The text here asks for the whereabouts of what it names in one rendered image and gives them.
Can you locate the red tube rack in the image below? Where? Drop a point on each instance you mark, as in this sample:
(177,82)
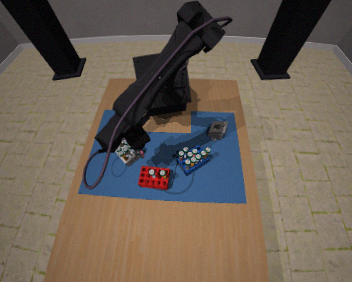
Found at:
(153,182)

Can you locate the white tube cap with printed label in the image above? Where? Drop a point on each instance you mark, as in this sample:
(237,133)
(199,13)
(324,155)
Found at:
(185,150)

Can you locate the blue bench mat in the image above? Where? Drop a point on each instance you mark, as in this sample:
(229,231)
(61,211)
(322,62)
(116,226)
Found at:
(218,181)

